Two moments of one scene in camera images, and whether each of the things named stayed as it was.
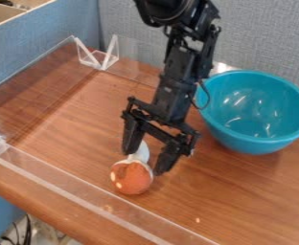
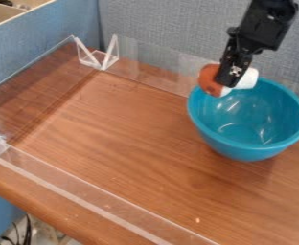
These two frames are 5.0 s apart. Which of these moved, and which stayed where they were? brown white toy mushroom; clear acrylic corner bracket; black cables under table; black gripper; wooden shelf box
Moved: brown white toy mushroom; black gripper
Stayed: wooden shelf box; clear acrylic corner bracket; black cables under table
